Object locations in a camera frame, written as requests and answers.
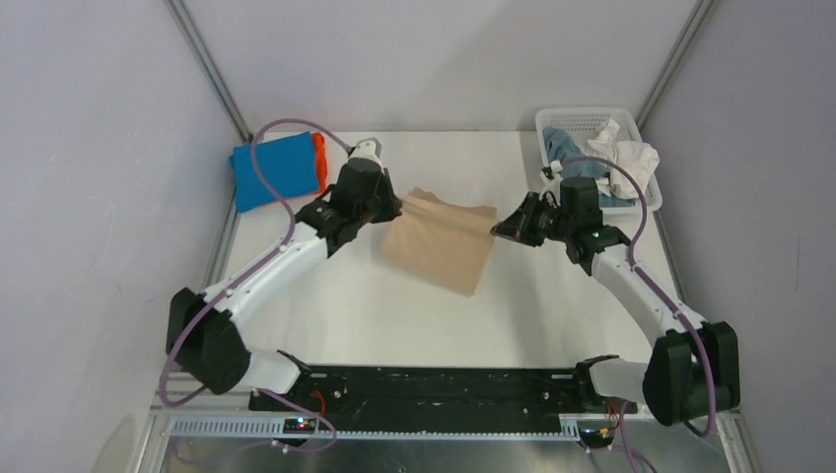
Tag left corner aluminium post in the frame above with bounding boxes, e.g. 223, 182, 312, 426
164, 0, 252, 143

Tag folded blue t shirt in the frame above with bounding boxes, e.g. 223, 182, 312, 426
229, 132, 318, 213

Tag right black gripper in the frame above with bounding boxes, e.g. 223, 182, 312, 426
493, 191, 575, 247

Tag white t shirt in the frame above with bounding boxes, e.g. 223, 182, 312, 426
581, 119, 660, 201

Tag right corner aluminium post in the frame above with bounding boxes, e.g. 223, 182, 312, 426
635, 0, 721, 131

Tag beige t shirt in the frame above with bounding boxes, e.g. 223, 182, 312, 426
382, 187, 498, 296

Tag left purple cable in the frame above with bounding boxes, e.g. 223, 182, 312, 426
158, 118, 354, 410

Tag aluminium frame rail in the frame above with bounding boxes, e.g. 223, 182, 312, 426
143, 372, 743, 445

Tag left controller board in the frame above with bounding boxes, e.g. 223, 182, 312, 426
282, 417, 318, 436

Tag grey blue t shirt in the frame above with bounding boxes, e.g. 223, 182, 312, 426
542, 127, 635, 208

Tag folded orange t shirt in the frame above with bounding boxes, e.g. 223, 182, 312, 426
311, 132, 328, 194

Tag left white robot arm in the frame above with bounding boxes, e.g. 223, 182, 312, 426
167, 156, 401, 410

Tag purple cable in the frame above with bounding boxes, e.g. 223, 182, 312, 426
158, 118, 354, 410
548, 155, 719, 439

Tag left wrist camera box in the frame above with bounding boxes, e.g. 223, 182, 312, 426
349, 137, 383, 167

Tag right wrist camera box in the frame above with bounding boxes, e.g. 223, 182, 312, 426
539, 161, 563, 193

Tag right controller board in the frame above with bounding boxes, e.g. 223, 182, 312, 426
579, 429, 614, 450

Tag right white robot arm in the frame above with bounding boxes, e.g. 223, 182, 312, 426
491, 177, 741, 430

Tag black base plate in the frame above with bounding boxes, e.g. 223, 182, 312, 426
247, 365, 615, 435

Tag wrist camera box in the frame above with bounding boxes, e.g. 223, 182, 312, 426
349, 137, 383, 167
539, 161, 563, 193

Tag controller board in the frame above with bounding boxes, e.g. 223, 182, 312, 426
282, 417, 318, 436
579, 429, 614, 450

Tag corner aluminium post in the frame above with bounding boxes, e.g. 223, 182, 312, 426
635, 0, 721, 131
164, 0, 252, 143

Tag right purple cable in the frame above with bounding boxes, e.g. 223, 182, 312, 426
548, 155, 719, 439

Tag white plastic basket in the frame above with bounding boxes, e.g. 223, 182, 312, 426
534, 106, 662, 215

